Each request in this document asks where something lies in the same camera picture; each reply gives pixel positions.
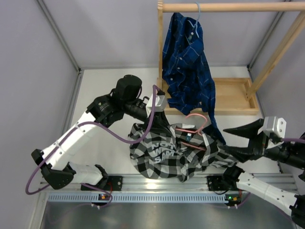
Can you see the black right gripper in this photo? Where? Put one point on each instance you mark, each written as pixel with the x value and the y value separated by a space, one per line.
pixel 258 143

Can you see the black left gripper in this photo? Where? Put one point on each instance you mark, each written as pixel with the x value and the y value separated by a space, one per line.
pixel 146 119

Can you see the pink wire hanger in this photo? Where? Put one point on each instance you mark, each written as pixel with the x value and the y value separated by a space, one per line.
pixel 194 132

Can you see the black white checkered shirt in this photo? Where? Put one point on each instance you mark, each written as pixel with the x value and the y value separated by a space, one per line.
pixel 161 153

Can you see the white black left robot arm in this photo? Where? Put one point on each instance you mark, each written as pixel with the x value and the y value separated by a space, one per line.
pixel 54 162

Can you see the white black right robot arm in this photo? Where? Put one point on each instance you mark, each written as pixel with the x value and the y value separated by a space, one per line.
pixel 291 203

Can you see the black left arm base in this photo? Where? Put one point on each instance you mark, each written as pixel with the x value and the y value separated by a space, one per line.
pixel 113 183

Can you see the blue plaid shirt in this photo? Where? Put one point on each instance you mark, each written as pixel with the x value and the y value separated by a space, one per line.
pixel 186 71

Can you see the light blue hanger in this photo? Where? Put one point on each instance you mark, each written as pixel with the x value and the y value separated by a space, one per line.
pixel 197 19

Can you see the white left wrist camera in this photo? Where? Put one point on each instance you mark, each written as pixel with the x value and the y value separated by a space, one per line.
pixel 160 104

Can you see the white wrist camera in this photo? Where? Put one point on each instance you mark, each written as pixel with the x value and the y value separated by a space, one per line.
pixel 160 104
pixel 274 128

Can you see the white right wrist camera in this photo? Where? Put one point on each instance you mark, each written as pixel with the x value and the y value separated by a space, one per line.
pixel 274 128

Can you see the aluminium mounting rail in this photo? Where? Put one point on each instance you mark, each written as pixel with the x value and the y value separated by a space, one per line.
pixel 135 182

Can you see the slotted grey cable duct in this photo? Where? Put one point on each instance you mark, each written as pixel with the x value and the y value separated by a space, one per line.
pixel 138 198

